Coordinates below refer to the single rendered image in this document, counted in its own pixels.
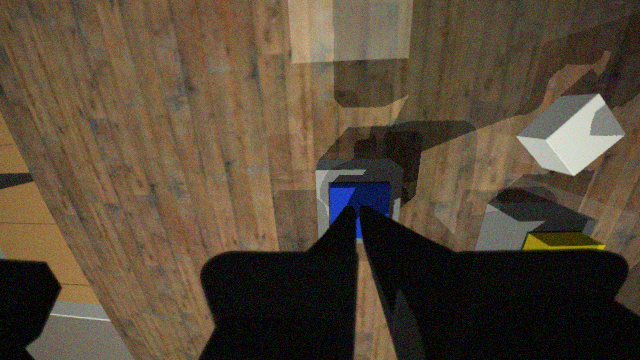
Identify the white block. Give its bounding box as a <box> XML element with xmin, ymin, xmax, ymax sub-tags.
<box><xmin>516</xmin><ymin>94</ymin><xmax>626</xmax><ymax>175</ymax></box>

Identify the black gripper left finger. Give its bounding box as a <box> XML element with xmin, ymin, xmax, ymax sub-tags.
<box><xmin>200</xmin><ymin>206</ymin><xmax>359</xmax><ymax>360</ymax></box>

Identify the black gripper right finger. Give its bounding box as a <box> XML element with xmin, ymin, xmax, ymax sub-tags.
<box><xmin>360</xmin><ymin>206</ymin><xmax>629</xmax><ymax>360</ymax></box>

